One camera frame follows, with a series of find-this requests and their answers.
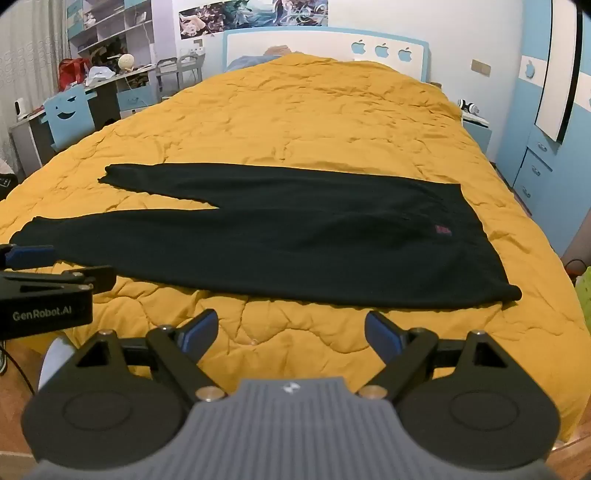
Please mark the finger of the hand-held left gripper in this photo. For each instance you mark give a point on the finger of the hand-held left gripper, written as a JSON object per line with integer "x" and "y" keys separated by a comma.
{"x": 92, "y": 277}
{"x": 32, "y": 256}

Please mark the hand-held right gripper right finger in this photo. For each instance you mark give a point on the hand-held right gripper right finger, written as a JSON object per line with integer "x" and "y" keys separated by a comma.
{"x": 379, "y": 330}

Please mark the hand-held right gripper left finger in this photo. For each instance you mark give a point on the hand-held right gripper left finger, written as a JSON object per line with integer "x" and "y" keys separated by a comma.
{"x": 203, "y": 328}

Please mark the black pants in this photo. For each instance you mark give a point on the black pants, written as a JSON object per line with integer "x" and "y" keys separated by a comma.
{"x": 323, "y": 240}

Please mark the blue chair with face cutout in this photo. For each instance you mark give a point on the blue chair with face cutout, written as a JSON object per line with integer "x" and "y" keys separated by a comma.
{"x": 69, "y": 120}

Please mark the cluttered desk with blue drawers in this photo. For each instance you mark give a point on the cluttered desk with blue drawers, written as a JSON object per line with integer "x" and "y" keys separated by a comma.
{"x": 131, "y": 99}

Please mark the red bag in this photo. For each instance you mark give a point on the red bag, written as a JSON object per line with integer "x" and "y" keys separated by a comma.
{"x": 71, "y": 69}

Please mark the white cloth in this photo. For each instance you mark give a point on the white cloth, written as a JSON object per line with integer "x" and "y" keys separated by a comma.
{"x": 99, "y": 74}

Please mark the white curtain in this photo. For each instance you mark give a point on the white curtain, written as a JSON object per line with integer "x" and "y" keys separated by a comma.
{"x": 27, "y": 55}

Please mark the light green object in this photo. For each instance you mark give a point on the light green object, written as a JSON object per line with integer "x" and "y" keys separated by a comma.
{"x": 584, "y": 288}

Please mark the blue nightstand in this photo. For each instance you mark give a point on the blue nightstand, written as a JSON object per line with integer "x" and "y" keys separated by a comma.
{"x": 478, "y": 136}

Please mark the grey chair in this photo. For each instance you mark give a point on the grey chair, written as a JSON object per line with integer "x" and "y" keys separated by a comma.
{"x": 187, "y": 69}

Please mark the yellow quilted bedspread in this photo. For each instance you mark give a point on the yellow quilted bedspread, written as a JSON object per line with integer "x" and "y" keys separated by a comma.
{"x": 295, "y": 115}

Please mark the blue wardrobe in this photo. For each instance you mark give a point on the blue wardrobe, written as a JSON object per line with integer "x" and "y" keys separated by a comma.
{"x": 568, "y": 184}

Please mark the black and white headphones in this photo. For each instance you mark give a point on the black and white headphones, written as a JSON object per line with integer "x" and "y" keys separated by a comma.
{"x": 468, "y": 107}

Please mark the white bookshelf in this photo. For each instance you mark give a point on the white bookshelf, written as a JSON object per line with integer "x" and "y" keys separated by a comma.
{"x": 115, "y": 27}

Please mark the blue pillow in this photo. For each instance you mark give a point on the blue pillow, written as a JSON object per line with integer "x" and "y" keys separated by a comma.
{"x": 249, "y": 61}

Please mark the white headboard with blue apples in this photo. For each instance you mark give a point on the white headboard with blue apples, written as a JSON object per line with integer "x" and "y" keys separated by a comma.
{"x": 323, "y": 46}

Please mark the white security camera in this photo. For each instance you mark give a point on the white security camera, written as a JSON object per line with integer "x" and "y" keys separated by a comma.
{"x": 19, "y": 108}

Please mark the beige wall switch plate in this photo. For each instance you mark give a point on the beige wall switch plate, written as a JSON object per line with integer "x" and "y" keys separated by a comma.
{"x": 481, "y": 67}

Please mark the wall poster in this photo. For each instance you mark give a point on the wall poster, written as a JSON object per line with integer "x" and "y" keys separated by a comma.
{"x": 231, "y": 16}

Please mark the white board with black frame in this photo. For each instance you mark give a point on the white board with black frame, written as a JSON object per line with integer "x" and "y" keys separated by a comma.
{"x": 554, "y": 83}

